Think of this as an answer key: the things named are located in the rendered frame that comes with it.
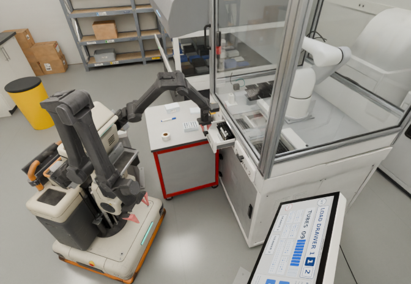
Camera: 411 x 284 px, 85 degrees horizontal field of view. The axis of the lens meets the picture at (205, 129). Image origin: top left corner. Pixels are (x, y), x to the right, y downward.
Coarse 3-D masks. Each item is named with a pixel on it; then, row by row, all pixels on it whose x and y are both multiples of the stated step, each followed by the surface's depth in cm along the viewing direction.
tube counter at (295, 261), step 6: (300, 234) 88; (306, 234) 86; (300, 240) 86; (300, 246) 83; (294, 252) 83; (300, 252) 81; (294, 258) 81; (300, 258) 79; (294, 264) 79; (288, 270) 79; (294, 270) 77; (294, 276) 75
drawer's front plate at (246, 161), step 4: (236, 144) 156; (236, 148) 158; (240, 148) 151; (236, 152) 160; (240, 152) 151; (244, 152) 147; (244, 156) 146; (244, 160) 147; (248, 160) 142; (248, 164) 141; (252, 164) 139; (244, 168) 150; (248, 168) 143; (252, 168) 137; (248, 172) 144; (252, 172) 138; (248, 176) 146; (252, 176) 139; (252, 180) 141
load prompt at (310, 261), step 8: (320, 208) 91; (328, 208) 88; (320, 216) 88; (320, 224) 85; (312, 232) 85; (320, 232) 82; (312, 240) 82; (320, 240) 79; (312, 248) 79; (312, 256) 76; (304, 264) 76; (312, 264) 74; (304, 272) 74; (312, 272) 72
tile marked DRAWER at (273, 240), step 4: (272, 236) 98; (276, 236) 96; (272, 240) 97; (276, 240) 95; (268, 244) 96; (272, 244) 94; (268, 248) 94; (272, 248) 92; (268, 252) 92; (272, 252) 91
